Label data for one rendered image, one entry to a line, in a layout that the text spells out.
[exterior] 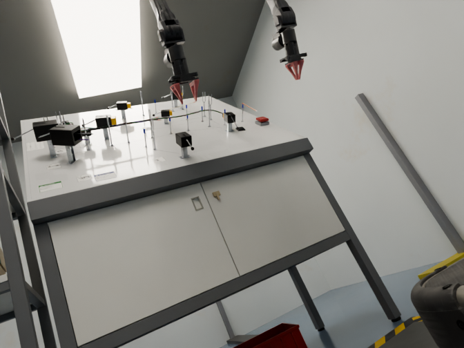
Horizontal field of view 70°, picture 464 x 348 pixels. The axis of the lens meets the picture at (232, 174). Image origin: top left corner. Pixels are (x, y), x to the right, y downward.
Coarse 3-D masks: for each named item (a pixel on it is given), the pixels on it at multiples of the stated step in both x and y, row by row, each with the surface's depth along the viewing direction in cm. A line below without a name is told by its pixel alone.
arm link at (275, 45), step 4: (276, 16) 135; (276, 20) 136; (280, 20) 135; (276, 24) 137; (280, 24) 135; (296, 24) 138; (280, 28) 137; (284, 28) 138; (292, 28) 142; (276, 32) 142; (280, 32) 142; (272, 36) 147; (276, 36) 144; (272, 40) 147; (276, 40) 143; (272, 44) 147; (276, 44) 144; (280, 44) 142; (276, 48) 146; (280, 48) 146
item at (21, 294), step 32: (0, 96) 164; (0, 128) 148; (0, 160) 109; (0, 192) 102; (0, 224) 98; (32, 256) 137; (0, 288) 91; (32, 288) 109; (0, 320) 124; (32, 320) 91
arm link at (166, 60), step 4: (160, 32) 117; (160, 36) 117; (160, 40) 118; (164, 40) 117; (176, 40) 119; (180, 40) 120; (184, 40) 120; (164, 44) 118; (168, 44) 119; (172, 44) 120; (164, 52) 128; (168, 56) 124; (164, 60) 128; (168, 60) 124; (168, 64) 126
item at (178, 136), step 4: (184, 132) 136; (176, 136) 134; (180, 136) 132; (184, 136) 132; (188, 136) 132; (176, 140) 136; (180, 140) 131; (184, 140) 131; (188, 140) 132; (180, 144) 132; (184, 144) 132; (188, 144) 133; (184, 148) 135; (192, 148) 128; (184, 152) 136; (180, 156) 138; (184, 156) 137; (188, 156) 138
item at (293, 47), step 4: (284, 44) 139; (292, 44) 137; (296, 44) 138; (284, 48) 140; (288, 48) 138; (292, 48) 137; (296, 48) 138; (288, 52) 138; (292, 52) 138; (296, 52) 138; (304, 52) 139; (288, 56) 136; (292, 56) 137; (300, 56) 139; (304, 56) 140; (280, 60) 141; (284, 60) 141
